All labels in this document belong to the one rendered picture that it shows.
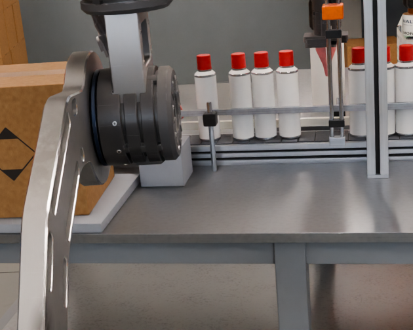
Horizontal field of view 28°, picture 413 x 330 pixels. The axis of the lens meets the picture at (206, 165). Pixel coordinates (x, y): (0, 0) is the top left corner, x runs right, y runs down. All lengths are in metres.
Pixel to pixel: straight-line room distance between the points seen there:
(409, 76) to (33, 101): 0.83
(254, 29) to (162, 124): 5.11
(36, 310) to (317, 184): 0.99
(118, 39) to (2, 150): 0.58
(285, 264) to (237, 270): 1.24
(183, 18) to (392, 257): 4.81
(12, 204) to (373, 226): 0.71
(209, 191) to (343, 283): 1.02
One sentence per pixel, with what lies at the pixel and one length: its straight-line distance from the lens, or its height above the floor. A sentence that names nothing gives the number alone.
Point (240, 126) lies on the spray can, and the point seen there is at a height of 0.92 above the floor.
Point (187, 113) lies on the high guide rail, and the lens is 1.94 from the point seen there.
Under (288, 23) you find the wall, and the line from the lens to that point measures 6.25.
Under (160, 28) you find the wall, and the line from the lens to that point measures 6.28.
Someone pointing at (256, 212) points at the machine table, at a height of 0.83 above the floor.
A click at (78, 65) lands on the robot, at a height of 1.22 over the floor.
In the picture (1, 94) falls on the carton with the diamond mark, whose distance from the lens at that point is 1.63.
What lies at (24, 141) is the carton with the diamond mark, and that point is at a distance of 1.64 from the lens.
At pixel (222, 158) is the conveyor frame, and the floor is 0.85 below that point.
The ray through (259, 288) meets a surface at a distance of 2.69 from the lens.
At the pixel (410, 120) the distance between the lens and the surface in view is 1.92.
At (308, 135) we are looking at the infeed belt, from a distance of 1.96.
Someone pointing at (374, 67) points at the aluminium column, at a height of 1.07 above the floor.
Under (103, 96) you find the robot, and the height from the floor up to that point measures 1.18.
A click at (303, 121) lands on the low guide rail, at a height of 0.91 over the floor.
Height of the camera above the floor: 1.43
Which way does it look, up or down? 18 degrees down
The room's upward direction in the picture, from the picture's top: 5 degrees counter-clockwise
